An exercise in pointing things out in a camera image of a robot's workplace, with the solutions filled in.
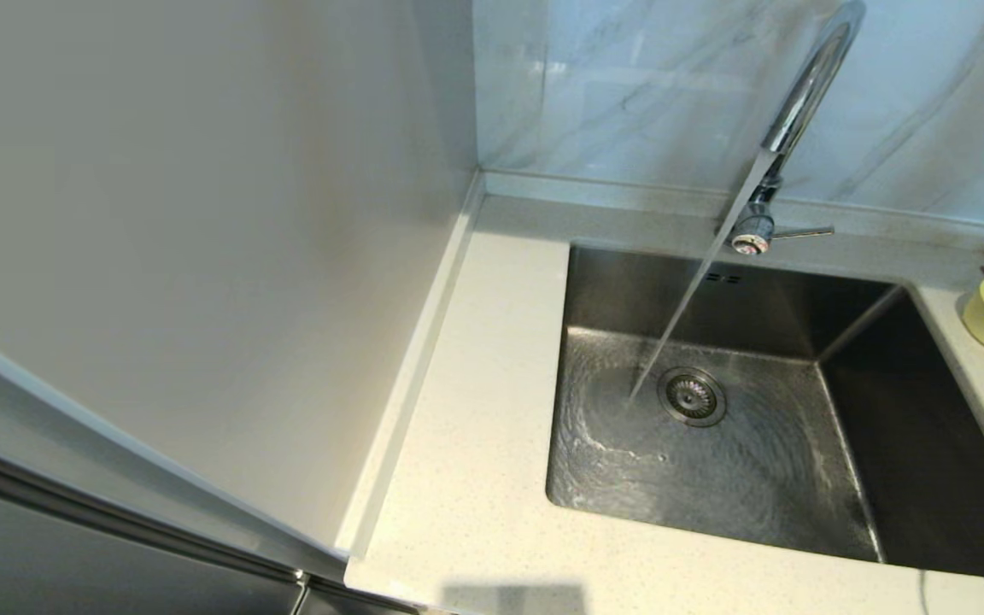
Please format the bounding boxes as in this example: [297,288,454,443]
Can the chrome cabinet edge trim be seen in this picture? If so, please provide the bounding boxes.
[0,440,309,590]

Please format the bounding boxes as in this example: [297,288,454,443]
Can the round metal drain strainer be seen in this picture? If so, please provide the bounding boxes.
[659,366,729,428]

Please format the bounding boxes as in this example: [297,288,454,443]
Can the tall cabinet side panel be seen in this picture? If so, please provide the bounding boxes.
[0,0,480,582]

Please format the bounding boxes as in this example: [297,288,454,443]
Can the tall cabinet steel front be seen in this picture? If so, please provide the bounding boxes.
[0,461,420,615]

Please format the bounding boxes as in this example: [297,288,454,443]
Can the stainless steel sink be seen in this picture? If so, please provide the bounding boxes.
[546,239,984,582]

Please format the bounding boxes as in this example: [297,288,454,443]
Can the chrome gooseneck faucet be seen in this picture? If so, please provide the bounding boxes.
[718,0,870,257]

